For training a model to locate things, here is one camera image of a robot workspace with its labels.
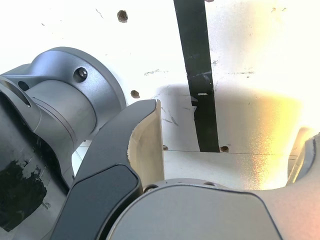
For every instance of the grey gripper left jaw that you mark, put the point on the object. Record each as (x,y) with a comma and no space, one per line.
(105,160)

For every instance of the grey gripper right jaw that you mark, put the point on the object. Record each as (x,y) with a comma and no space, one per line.
(200,215)

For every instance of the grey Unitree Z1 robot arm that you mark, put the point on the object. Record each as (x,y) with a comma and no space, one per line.
(62,100)

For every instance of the black tape strip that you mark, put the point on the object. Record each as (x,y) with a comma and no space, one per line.
(197,50)

